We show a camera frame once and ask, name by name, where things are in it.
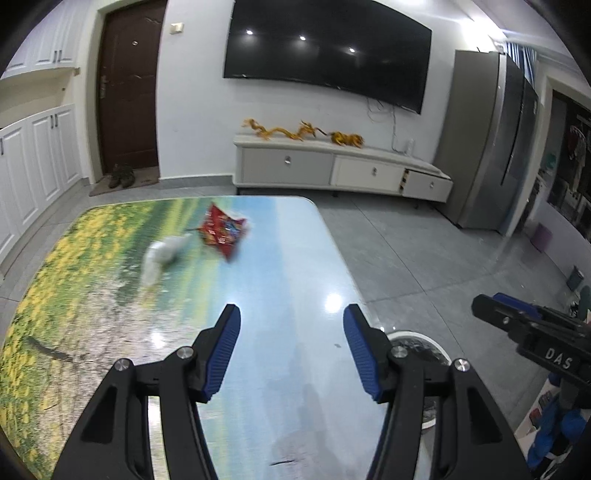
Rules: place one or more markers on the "small golden tiger ornament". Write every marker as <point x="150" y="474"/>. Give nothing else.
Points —
<point x="343" y="139"/>

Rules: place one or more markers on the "grey steel refrigerator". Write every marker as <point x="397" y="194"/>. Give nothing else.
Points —
<point x="486" y="139"/>

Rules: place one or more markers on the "long golden dragon ornament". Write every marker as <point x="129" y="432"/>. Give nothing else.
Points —
<point x="304" y="130"/>

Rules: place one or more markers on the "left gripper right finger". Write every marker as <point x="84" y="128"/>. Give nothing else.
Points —
<point x="370" y="349"/>

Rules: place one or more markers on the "purple small stool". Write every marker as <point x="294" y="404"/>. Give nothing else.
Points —
<point x="541" y="238"/>

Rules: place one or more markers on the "white shoe cabinet wall unit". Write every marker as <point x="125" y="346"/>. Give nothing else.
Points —
<point x="39" y="150"/>

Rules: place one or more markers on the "clear white plastic bag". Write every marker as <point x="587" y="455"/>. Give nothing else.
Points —
<point x="158" y="255"/>

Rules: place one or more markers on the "white grey TV cabinet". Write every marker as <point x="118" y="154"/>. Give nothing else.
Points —
<point x="321" y="165"/>

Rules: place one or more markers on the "beige wall light switch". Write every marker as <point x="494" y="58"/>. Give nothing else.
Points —
<point x="176" y="28"/>

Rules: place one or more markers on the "right blue white gloved hand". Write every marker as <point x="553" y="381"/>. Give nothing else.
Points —
<point x="560" y="422"/>

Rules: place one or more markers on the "wall mounted black television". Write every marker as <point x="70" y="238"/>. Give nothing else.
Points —
<point x="362" y="47"/>

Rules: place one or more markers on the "pair of dark shoes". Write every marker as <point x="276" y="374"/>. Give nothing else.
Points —
<point x="122" y="176"/>

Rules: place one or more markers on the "red colourful snack bag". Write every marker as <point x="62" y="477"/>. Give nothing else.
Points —
<point x="221" y="231"/>

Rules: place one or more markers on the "black trash bin liner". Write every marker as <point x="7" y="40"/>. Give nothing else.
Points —
<point x="424" y="347"/>

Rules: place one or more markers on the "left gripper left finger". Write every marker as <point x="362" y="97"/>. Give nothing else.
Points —
<point x="213" y="349"/>

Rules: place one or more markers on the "dark brown entrance door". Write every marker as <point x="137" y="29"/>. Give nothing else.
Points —
<point x="126" y="86"/>

